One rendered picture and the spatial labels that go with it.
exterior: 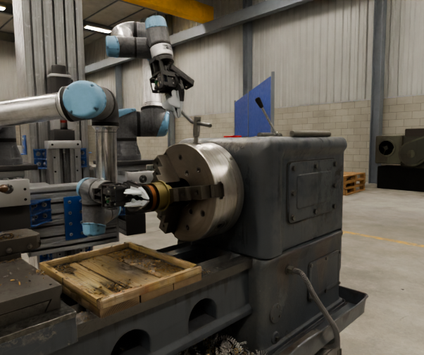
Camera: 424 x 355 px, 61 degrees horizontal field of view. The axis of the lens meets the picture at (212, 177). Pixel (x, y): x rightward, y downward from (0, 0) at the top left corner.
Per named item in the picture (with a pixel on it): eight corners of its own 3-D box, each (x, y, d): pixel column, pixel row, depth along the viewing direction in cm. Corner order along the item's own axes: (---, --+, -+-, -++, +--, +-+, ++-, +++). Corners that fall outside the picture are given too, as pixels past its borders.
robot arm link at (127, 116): (110, 138, 169) (109, 109, 168) (139, 138, 172) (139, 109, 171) (109, 138, 157) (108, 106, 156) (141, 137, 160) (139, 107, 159)
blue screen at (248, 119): (220, 186, 1003) (220, 100, 980) (248, 185, 1010) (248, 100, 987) (248, 216, 595) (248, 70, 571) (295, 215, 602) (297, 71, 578)
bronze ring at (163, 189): (158, 178, 114) (134, 181, 107) (177, 180, 107) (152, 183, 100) (159, 207, 114) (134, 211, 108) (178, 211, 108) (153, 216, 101)
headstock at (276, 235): (260, 213, 187) (260, 138, 183) (349, 228, 154) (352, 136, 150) (170, 235, 145) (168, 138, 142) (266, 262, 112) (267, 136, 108)
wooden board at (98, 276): (129, 252, 123) (129, 241, 123) (202, 279, 98) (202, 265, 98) (39, 276, 102) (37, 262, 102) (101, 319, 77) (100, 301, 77)
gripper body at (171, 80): (151, 95, 124) (145, 63, 125) (171, 97, 130) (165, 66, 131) (165, 86, 118) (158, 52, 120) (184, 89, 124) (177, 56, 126)
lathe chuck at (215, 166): (169, 221, 135) (175, 137, 128) (232, 249, 113) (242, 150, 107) (149, 225, 128) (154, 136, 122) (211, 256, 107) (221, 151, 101)
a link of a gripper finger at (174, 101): (167, 117, 121) (162, 91, 122) (181, 117, 125) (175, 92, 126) (173, 113, 119) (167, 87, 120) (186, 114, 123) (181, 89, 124)
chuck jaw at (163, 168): (180, 187, 119) (166, 158, 123) (188, 179, 116) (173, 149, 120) (153, 191, 111) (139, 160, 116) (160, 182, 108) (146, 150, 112)
